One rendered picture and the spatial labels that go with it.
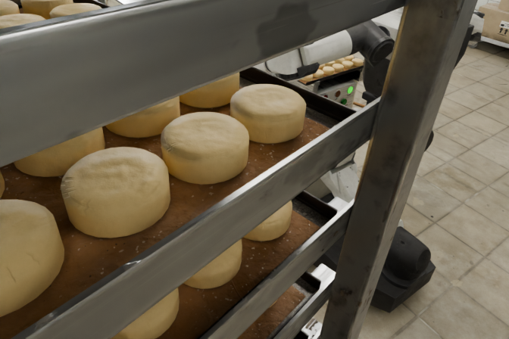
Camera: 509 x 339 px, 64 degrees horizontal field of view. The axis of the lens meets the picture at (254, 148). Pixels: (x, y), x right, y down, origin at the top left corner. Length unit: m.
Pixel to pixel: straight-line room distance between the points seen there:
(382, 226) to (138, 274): 0.20
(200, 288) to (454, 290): 2.06
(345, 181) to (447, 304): 0.74
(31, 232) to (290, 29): 0.13
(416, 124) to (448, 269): 2.12
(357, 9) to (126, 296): 0.16
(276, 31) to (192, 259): 0.10
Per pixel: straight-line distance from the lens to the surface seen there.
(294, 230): 0.33
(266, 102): 0.27
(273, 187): 0.20
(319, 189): 2.25
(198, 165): 0.22
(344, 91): 1.91
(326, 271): 0.43
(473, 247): 2.56
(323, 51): 1.29
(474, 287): 2.36
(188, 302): 0.29
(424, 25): 0.25
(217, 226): 0.18
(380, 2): 0.23
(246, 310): 0.26
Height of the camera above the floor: 1.64
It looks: 35 degrees down
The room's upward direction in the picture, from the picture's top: 4 degrees clockwise
